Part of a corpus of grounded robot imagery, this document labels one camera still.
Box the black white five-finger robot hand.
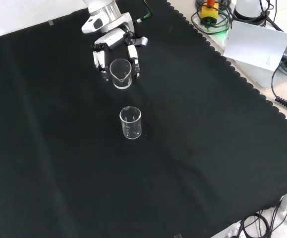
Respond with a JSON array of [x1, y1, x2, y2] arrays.
[[91, 27, 149, 81]]

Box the clear glass beaker with spout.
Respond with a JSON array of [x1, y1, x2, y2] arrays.
[[109, 59, 133, 90]]

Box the clear glass graduated beaker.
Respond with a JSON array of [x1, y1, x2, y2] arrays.
[[119, 106, 143, 140]]

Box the yellow stop button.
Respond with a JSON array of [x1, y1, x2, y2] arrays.
[[199, 0, 220, 25]]

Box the black scalloped bench cloth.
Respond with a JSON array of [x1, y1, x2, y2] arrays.
[[0, 0, 287, 238]]

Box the white black-banded cylinder base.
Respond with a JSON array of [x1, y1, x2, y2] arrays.
[[233, 0, 268, 26]]

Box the pale board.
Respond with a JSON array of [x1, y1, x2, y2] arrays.
[[223, 20, 287, 72]]

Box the black tripod leg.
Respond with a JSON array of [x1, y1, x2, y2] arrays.
[[265, 11, 285, 32]]

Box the black green arm cable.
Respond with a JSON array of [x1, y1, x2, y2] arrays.
[[136, 0, 154, 24]]

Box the black cable with ribbed connector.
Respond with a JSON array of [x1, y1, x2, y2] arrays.
[[271, 55, 287, 113]]

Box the black looped cable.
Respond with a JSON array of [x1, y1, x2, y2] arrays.
[[239, 212, 271, 238]]

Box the black thin cable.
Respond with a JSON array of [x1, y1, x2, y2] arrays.
[[269, 202, 287, 238]]

